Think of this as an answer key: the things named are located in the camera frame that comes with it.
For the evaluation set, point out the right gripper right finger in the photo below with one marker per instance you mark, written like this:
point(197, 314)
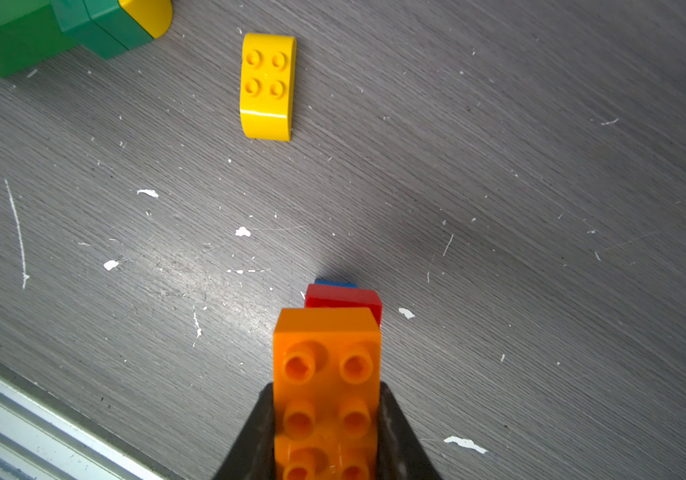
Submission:
point(400, 455)

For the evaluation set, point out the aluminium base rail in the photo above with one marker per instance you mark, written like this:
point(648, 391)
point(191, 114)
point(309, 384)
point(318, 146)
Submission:
point(43, 438)

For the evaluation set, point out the blue square lego brick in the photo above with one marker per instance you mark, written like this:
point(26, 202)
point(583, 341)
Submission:
point(320, 281)

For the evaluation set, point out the dark green long lego brick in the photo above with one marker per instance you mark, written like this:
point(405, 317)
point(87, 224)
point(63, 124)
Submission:
point(112, 18)

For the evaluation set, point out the orange long lego brick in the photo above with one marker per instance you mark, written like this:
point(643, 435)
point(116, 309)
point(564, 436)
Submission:
point(326, 390)

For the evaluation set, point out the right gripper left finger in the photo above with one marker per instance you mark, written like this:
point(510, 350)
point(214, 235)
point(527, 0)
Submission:
point(251, 456)

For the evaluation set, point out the yellow curved lego brick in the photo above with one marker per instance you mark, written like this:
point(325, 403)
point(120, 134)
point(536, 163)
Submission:
point(267, 86)
point(154, 16)

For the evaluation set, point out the red lego brick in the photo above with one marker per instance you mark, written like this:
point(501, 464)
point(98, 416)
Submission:
point(332, 295)

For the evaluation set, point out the dark green upturned lego brick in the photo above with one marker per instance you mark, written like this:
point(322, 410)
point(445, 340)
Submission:
point(76, 23)

